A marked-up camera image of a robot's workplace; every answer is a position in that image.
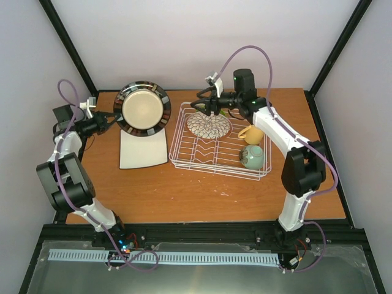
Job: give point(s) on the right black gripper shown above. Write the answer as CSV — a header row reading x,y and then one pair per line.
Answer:
x,y
211,100

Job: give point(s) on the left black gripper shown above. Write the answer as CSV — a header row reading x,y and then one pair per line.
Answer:
x,y
101,122

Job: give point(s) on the green plate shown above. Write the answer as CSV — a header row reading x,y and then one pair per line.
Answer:
x,y
220,111

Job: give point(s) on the patterned round plate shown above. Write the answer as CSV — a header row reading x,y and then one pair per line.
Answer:
x,y
208,127

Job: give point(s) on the dark striped rim plate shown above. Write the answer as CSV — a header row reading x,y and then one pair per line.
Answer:
x,y
144,108

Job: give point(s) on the white square plate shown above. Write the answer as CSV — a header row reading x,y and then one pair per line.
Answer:
x,y
142,152

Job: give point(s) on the white wire dish rack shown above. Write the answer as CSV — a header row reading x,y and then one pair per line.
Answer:
x,y
219,156

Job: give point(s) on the yellow mug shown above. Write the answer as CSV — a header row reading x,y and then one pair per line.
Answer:
x,y
251,135

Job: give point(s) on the mint green bowl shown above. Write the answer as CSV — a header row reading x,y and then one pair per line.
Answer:
x,y
252,157

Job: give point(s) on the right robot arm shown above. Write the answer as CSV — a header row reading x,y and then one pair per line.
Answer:
x,y
304,168

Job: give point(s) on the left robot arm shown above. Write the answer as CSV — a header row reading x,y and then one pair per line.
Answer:
x,y
65,181

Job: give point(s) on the small circuit board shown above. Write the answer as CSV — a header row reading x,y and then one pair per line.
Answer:
x,y
128,243

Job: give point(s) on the metal base sheet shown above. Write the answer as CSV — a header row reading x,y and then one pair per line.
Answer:
x,y
338,269

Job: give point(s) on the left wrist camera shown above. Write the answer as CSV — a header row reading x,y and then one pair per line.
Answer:
x,y
88,107

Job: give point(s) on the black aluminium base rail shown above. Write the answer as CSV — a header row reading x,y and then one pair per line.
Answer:
x,y
265,235

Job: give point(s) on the left black frame post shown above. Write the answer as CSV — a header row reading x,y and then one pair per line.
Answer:
x,y
64,36

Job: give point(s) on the black frame post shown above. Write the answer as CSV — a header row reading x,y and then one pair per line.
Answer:
x,y
64,36
348,30

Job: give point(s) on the blue slotted cable duct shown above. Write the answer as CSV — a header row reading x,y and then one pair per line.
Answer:
x,y
167,258

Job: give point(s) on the right black frame post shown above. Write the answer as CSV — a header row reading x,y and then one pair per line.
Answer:
x,y
348,30

